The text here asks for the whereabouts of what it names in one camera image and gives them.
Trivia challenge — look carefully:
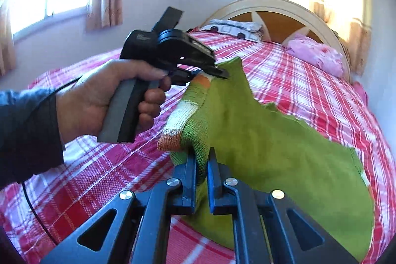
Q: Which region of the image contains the pink floral pillow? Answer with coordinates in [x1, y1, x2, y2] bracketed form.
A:
[286, 33, 345, 78]

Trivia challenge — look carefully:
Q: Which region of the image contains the grey white patterned pillow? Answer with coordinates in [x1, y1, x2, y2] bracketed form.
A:
[199, 19, 264, 43]

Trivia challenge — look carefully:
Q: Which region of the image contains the red plaid bed sheet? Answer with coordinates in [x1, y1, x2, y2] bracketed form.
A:
[1, 32, 395, 263]

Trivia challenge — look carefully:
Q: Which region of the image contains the pink cloth beside bed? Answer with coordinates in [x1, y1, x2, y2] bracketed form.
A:
[352, 82, 369, 107]

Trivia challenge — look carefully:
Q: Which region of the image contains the green orange striped knit sweater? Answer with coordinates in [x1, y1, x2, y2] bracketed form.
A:
[158, 57, 374, 261]

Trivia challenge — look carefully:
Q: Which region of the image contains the dark blue left sleeve forearm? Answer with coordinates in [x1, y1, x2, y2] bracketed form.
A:
[1, 88, 64, 188]

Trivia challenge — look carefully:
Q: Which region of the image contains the cream arched wooden headboard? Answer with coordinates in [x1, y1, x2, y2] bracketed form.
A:
[202, 0, 352, 82]

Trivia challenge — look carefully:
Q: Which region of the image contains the person's left hand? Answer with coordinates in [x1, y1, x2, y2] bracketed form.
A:
[56, 60, 171, 143]

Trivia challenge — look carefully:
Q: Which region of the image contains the black thin cable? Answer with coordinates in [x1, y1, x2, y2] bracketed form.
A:
[21, 76, 83, 247]

